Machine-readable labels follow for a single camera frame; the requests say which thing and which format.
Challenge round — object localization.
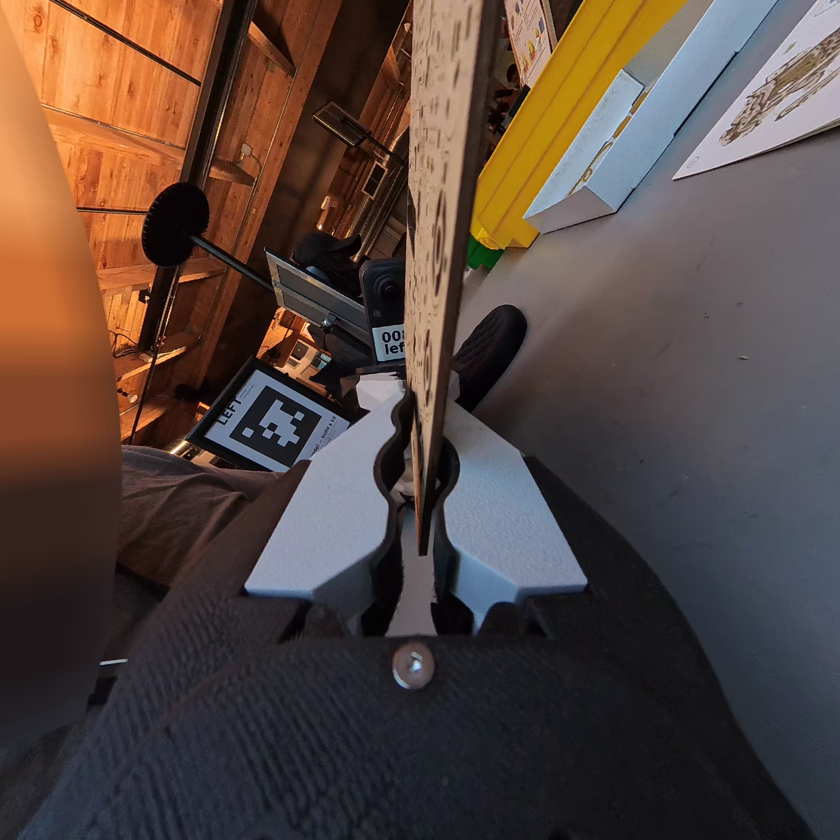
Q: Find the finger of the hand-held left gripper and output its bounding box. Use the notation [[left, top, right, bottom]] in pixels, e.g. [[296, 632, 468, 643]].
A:
[[354, 371, 412, 412]]

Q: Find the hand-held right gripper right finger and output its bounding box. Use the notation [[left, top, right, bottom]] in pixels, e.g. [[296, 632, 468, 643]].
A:
[[433, 406, 588, 636]]

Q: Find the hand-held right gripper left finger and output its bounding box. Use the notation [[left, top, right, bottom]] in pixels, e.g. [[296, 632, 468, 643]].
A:
[[243, 389, 416, 636]]

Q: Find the laser-cut wooden parts sheet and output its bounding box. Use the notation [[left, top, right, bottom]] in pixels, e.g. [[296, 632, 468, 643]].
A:
[[402, 0, 508, 557]]

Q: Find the black office chair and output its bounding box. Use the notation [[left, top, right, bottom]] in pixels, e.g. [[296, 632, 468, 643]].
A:
[[292, 230, 368, 283]]

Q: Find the grey rectangular panel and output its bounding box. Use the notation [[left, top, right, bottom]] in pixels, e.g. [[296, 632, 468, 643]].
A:
[[264, 247, 368, 329]]

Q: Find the green plastic bin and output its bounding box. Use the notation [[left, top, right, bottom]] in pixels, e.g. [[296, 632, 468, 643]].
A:
[[465, 235, 506, 271]]

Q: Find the framed marker sign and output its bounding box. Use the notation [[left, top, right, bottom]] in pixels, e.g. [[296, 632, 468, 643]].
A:
[[185, 357, 355, 473]]

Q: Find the black lamp with flat head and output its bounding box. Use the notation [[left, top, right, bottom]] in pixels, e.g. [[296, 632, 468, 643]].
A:
[[312, 101, 411, 168]]

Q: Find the black round disc with pole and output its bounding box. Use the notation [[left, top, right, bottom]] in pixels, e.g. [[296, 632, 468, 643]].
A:
[[141, 182, 275, 291]]

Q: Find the yellow plastic bin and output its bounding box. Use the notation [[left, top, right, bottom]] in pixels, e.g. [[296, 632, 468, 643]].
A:
[[469, 0, 686, 250]]

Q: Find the white cardboard box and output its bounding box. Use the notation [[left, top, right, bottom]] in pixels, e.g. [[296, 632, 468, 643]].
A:
[[523, 0, 778, 235]]

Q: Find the printed instruction booklet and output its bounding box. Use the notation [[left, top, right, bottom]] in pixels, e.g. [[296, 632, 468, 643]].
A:
[[672, 0, 840, 181]]

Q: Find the colourful wall poster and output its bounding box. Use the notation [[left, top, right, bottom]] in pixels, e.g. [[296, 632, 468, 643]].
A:
[[507, 0, 559, 88]]

